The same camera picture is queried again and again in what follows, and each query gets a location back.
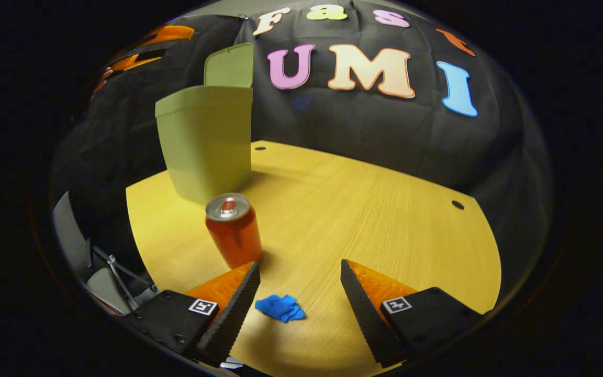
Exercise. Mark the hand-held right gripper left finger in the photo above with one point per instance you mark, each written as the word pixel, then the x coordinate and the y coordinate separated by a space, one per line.
pixel 233 319

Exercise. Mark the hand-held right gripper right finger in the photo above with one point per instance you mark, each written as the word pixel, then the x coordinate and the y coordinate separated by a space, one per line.
pixel 367 319

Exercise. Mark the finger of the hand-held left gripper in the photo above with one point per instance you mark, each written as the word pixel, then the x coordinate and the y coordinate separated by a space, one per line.
pixel 134 62
pixel 170 34

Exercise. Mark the blue paper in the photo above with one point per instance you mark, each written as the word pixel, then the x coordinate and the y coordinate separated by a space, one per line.
pixel 280 308

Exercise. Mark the red pop can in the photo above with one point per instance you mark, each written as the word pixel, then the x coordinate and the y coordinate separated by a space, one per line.
pixel 236 235

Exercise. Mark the pale green desktop garbage bin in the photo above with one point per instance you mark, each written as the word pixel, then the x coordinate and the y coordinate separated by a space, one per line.
pixel 207 146

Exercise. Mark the wooden desktop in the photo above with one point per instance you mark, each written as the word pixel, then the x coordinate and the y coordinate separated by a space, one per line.
pixel 375 225

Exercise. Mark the grey office chair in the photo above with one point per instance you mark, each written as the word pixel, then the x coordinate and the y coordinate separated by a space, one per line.
pixel 71 235

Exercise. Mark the black backdrop cloth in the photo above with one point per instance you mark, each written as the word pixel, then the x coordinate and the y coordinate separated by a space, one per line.
pixel 364 125

